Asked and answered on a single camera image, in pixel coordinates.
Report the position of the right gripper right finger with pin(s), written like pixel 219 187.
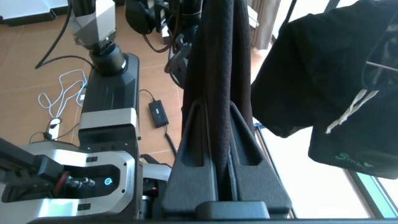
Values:
pixel 264 189

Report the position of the black garment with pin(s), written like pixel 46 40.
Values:
pixel 311 77
pixel 217 77

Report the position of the white power strip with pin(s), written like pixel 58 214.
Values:
pixel 55 132

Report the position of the window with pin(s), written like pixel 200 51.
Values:
pixel 311 186

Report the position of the black power adapter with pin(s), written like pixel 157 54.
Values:
pixel 158 112

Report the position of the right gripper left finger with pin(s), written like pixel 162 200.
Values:
pixel 189 186

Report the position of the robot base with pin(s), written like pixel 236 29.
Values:
pixel 109 93

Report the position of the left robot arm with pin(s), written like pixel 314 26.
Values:
pixel 93 25

